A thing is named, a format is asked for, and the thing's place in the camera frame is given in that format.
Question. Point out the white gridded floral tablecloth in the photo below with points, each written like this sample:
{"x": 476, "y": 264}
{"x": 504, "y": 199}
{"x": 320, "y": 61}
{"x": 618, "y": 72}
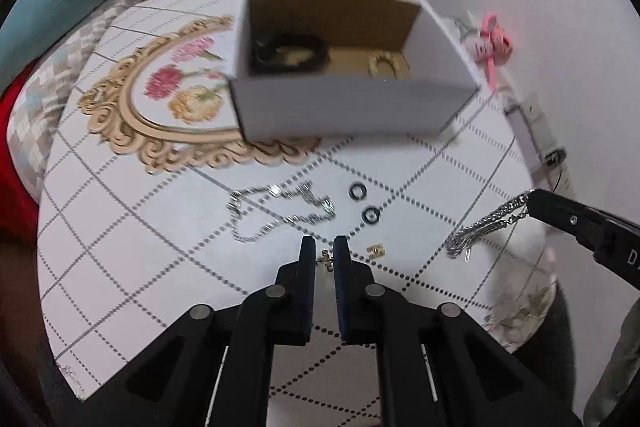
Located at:
{"x": 150, "y": 257}

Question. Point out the red cloth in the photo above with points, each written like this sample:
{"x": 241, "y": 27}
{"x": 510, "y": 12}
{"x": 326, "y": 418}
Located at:
{"x": 12, "y": 167}

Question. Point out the gold earring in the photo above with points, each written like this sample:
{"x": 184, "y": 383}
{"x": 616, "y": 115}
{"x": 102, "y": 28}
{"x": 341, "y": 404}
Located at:
{"x": 375, "y": 250}
{"x": 327, "y": 261}

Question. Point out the checkered quilt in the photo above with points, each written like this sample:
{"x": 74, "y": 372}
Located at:
{"x": 45, "y": 97}

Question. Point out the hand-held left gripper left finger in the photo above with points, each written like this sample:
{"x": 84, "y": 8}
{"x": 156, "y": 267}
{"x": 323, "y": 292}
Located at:
{"x": 309, "y": 279}

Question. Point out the white cardboard box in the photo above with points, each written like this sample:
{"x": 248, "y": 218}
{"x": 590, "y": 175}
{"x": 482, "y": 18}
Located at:
{"x": 350, "y": 107}

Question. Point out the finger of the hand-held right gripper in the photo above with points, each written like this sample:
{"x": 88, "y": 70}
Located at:
{"x": 560, "y": 214}

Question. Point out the white power strip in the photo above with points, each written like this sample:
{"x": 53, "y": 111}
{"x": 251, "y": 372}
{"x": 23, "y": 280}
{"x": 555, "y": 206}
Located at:
{"x": 530, "y": 132}

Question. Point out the pink plush toy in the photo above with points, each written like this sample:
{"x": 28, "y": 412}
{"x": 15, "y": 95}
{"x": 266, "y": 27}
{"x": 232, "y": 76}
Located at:
{"x": 487, "y": 42}

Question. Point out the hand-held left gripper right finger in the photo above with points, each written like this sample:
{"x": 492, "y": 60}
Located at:
{"x": 342, "y": 287}

